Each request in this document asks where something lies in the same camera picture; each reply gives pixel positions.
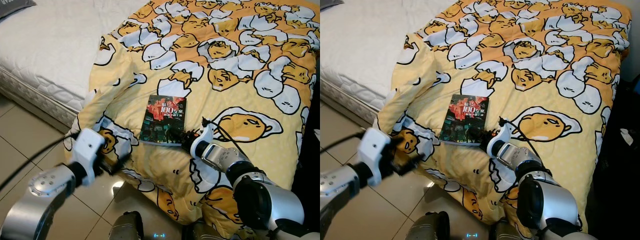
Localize white quilted mattress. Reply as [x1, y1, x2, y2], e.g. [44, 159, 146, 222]
[0, 0, 157, 130]
[320, 0, 463, 127]

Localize yellow egg print blanket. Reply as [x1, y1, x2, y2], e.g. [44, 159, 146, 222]
[375, 0, 632, 240]
[75, 0, 321, 240]

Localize dark red cover book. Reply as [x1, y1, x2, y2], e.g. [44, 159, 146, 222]
[138, 93, 189, 147]
[438, 93, 490, 146]

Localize white crumpled paper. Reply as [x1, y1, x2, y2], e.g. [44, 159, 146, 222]
[619, 128, 639, 147]

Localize robot left leg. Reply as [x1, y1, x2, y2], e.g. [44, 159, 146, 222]
[107, 210, 147, 240]
[407, 210, 452, 240]

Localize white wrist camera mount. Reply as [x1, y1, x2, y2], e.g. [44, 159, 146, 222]
[485, 123, 514, 160]
[189, 124, 221, 161]
[360, 127, 398, 188]
[66, 127, 107, 187]

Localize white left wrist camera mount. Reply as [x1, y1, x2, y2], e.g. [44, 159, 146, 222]
[360, 127, 398, 188]
[66, 127, 107, 187]

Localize robot right leg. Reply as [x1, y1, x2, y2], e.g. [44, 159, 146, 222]
[491, 220, 532, 240]
[191, 220, 238, 240]

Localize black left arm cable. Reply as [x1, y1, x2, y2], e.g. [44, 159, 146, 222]
[0, 132, 78, 192]
[320, 130, 370, 154]

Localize robot leg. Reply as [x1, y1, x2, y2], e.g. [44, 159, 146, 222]
[491, 220, 532, 240]
[407, 210, 452, 240]
[191, 220, 238, 240]
[107, 210, 147, 240]

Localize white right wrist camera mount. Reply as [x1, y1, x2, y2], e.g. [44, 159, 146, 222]
[485, 123, 514, 160]
[189, 124, 221, 161]

